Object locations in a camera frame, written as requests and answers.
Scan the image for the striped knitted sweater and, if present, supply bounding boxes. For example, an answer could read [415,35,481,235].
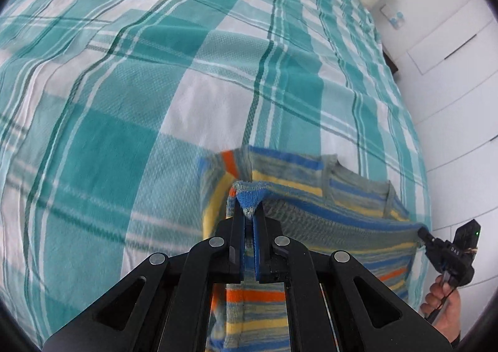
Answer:
[200,146,425,351]

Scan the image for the person's right hand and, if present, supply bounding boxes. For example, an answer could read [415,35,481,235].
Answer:
[420,275,462,343]

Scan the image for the white wardrobe doors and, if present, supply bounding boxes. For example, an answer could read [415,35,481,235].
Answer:
[399,0,497,296]

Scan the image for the teal plaid bedspread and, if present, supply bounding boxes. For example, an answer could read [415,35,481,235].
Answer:
[1,0,431,346]

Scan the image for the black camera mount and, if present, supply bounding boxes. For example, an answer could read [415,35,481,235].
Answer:
[453,219,481,258]

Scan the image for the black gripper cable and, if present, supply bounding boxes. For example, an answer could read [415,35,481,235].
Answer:
[425,273,458,323]

